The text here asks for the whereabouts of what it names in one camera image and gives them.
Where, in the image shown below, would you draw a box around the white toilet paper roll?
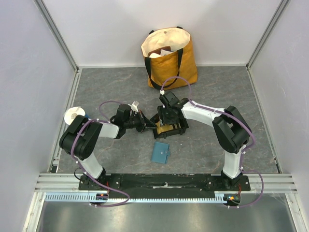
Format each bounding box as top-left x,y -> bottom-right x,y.
64,106 -> 86,125

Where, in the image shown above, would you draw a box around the white items in bag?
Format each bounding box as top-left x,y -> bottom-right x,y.
149,49 -> 173,58

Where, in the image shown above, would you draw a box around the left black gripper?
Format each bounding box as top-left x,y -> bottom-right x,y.
124,110 -> 157,133

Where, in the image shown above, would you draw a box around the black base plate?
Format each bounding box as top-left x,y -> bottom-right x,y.
78,173 -> 251,197

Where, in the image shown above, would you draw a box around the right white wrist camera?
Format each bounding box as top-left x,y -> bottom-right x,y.
159,90 -> 167,108

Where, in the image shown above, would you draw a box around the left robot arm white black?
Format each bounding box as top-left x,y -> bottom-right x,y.
59,102 -> 157,190

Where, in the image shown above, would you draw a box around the orange tote bag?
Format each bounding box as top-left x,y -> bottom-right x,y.
141,27 -> 198,90

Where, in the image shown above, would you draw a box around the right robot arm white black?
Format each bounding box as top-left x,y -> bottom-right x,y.
157,90 -> 252,190

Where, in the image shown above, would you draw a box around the teal leather card holder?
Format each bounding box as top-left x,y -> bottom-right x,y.
151,142 -> 170,164

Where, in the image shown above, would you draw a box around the blue slotted cable duct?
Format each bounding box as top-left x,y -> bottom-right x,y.
45,192 -> 230,203

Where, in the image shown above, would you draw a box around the black plastic tray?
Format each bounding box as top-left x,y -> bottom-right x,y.
150,114 -> 189,139

